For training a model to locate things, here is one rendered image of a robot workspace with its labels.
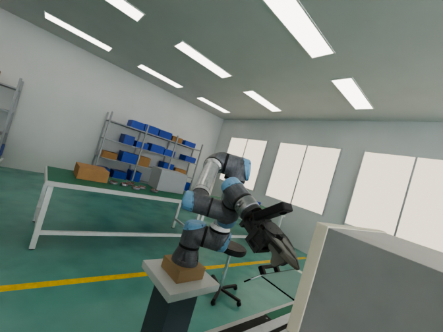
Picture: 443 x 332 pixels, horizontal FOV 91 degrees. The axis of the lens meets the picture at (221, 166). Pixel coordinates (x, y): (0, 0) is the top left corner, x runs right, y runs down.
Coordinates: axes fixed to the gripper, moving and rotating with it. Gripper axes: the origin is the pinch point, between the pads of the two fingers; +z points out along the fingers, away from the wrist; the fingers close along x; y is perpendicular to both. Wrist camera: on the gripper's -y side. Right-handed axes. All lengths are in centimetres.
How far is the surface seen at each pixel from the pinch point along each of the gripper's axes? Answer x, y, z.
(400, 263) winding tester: 14.3, -19.9, 13.5
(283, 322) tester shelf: 13.4, 3.3, 9.4
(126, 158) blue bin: -136, 292, -536
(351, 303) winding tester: 14.3, -10.4, 13.5
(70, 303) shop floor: 8, 177, -93
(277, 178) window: -468, 116, -321
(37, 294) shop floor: 29, 184, -108
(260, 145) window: -468, 79, -451
